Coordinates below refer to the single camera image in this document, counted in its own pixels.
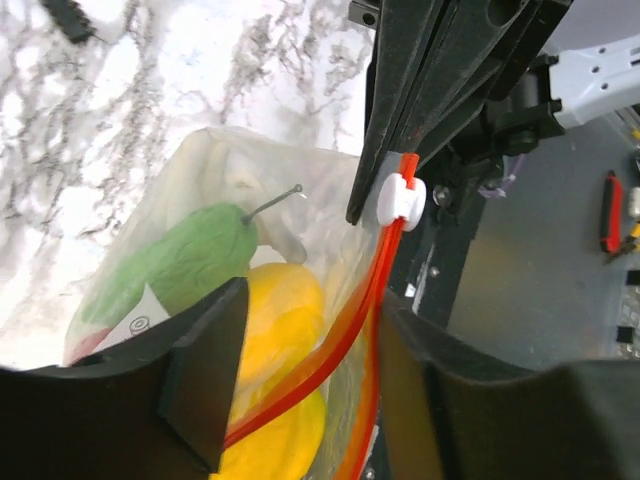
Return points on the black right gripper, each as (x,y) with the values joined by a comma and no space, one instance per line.
(472,70)

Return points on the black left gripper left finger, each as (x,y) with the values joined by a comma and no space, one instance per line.
(153,407)

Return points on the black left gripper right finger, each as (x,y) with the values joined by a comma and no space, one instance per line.
(450,411)

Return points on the orange toy peach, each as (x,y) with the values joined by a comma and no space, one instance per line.
(86,346)

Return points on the yellow toy lemon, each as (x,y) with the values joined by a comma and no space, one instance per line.
(285,322)

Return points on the clear zip bag orange zipper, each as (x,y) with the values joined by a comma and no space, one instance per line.
(351,263)

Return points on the yellow toy mango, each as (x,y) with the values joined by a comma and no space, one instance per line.
(283,449)

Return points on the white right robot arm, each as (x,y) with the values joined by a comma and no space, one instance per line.
(561,91)

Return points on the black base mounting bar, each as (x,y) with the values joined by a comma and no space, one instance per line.
(523,278)

